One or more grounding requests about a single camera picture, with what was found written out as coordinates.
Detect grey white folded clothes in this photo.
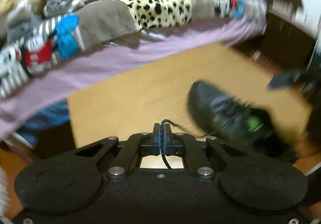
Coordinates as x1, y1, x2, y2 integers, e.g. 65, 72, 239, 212
43, 0, 96, 18

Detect purple bed sheet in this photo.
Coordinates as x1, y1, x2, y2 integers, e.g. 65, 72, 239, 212
1, 18, 267, 139

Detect dark blue sneaker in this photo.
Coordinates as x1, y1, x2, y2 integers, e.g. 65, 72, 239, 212
188, 80, 298, 163

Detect dark wooden nightstand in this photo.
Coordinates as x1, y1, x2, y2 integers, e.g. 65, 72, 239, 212
260, 12, 316, 69

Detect cartoon patchwork blanket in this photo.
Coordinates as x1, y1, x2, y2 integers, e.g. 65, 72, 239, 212
1, 0, 267, 100

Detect black speckled shoelace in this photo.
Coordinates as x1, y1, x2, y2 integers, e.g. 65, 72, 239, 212
158, 119, 214, 177

